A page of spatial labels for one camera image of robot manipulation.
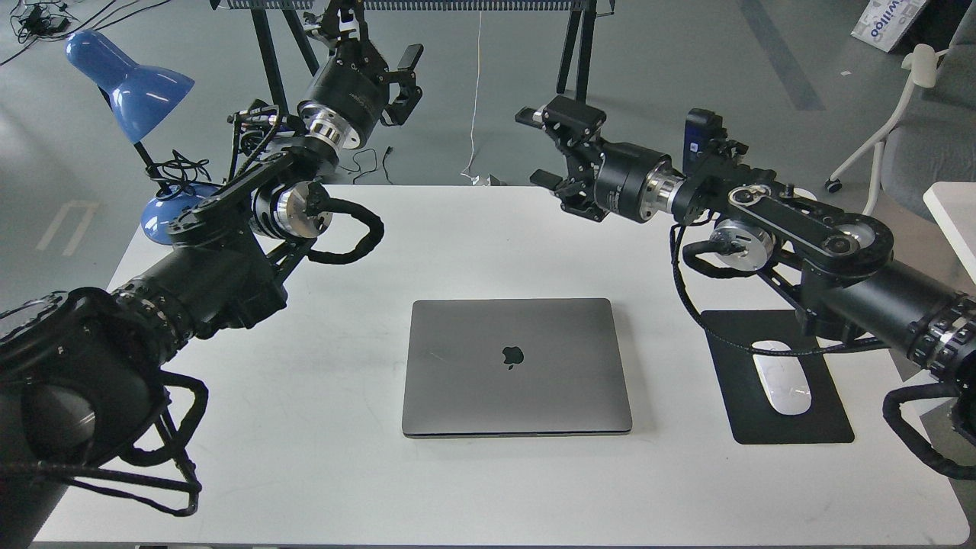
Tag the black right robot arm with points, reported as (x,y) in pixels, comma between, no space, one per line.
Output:
(836,268)

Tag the grey office chair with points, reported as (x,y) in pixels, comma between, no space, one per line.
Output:
(929,137)

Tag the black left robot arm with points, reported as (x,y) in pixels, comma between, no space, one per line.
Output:
(86,401)

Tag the grey laptop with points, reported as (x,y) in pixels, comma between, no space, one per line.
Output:
(514,367)

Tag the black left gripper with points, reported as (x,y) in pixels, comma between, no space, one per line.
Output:
(356,91)

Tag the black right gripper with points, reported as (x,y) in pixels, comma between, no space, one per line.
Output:
(602,177)

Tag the white side table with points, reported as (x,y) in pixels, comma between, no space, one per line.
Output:
(952,205)

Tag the black mouse pad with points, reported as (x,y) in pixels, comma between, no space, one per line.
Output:
(752,419)

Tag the white cardboard box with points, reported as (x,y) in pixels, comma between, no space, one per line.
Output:
(883,24)

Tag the white computer mouse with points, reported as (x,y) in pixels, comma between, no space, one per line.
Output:
(784,382)

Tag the blue desk lamp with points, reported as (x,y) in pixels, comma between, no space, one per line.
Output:
(140,98)

